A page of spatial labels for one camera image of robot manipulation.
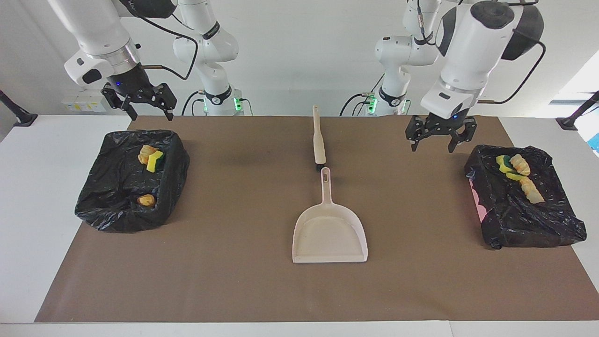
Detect white wall socket box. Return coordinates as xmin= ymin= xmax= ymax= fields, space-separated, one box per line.
xmin=62 ymin=89 xmax=109 ymax=113

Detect black camera stand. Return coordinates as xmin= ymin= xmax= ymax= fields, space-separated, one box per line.
xmin=556 ymin=90 xmax=599 ymax=131
xmin=0 ymin=89 xmax=39 ymax=128

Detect black base cable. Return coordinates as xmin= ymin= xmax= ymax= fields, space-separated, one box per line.
xmin=182 ymin=90 xmax=206 ymax=116
xmin=339 ymin=91 xmax=375 ymax=116

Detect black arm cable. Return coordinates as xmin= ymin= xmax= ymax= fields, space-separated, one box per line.
xmin=136 ymin=0 xmax=199 ymax=81
xmin=477 ymin=28 xmax=547 ymax=105

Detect yellow green sponge piece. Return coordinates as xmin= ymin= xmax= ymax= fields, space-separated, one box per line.
xmin=146 ymin=150 xmax=165 ymax=174

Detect pink plastic bin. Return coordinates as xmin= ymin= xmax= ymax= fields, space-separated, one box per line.
xmin=469 ymin=177 xmax=487 ymax=220

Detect beige brush with black bristles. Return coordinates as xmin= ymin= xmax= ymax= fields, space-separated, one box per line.
xmin=312 ymin=105 xmax=327 ymax=172

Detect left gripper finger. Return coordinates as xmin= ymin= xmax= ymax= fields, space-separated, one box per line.
xmin=447 ymin=117 xmax=478 ymax=154
xmin=405 ymin=115 xmax=438 ymax=152

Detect black right base cable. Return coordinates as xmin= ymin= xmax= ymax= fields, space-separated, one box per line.
xmin=182 ymin=90 xmax=206 ymax=116

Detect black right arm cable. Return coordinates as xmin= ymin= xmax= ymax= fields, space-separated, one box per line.
xmin=136 ymin=0 xmax=199 ymax=81

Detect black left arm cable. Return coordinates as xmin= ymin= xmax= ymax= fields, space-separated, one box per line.
xmin=477 ymin=28 xmax=547 ymax=105

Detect brown paper table mat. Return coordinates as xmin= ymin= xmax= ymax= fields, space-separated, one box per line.
xmin=34 ymin=115 xmax=599 ymax=323

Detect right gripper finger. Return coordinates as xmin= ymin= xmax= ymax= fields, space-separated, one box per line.
xmin=140 ymin=83 xmax=178 ymax=122
xmin=101 ymin=83 xmax=139 ymax=121

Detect black plastic trash bag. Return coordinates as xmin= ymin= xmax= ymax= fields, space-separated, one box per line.
xmin=463 ymin=144 xmax=588 ymax=250
xmin=74 ymin=129 xmax=191 ymax=234

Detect beige plastic dustpan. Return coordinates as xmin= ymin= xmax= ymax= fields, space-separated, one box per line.
xmin=292 ymin=167 xmax=369 ymax=264

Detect black left base cable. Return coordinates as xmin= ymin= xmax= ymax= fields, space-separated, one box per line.
xmin=339 ymin=91 xmax=375 ymax=116

